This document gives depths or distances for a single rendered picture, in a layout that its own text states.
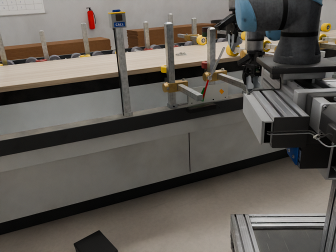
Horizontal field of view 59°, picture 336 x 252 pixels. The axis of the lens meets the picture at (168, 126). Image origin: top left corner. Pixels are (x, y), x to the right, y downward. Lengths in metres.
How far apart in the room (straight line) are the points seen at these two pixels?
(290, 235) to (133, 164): 1.01
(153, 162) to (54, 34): 6.87
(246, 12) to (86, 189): 1.44
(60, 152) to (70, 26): 7.13
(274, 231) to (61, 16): 7.75
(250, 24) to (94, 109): 1.07
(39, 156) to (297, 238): 1.31
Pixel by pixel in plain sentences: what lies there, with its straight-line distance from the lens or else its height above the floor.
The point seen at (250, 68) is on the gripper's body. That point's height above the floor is 0.95.
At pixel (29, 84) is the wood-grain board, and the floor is 0.90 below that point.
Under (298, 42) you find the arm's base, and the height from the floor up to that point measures 1.11.
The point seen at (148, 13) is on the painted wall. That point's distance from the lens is 9.26.
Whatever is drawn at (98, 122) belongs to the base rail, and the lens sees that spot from 1.58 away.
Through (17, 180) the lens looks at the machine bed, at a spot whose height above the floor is 0.35.
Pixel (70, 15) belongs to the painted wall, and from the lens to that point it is 8.62.
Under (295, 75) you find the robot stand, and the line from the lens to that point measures 1.06.
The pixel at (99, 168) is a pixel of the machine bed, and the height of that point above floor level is 0.31.
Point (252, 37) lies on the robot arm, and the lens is 1.43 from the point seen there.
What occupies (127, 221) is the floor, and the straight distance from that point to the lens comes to 1.98.
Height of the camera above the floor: 1.25
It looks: 22 degrees down
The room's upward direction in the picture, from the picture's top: 3 degrees counter-clockwise
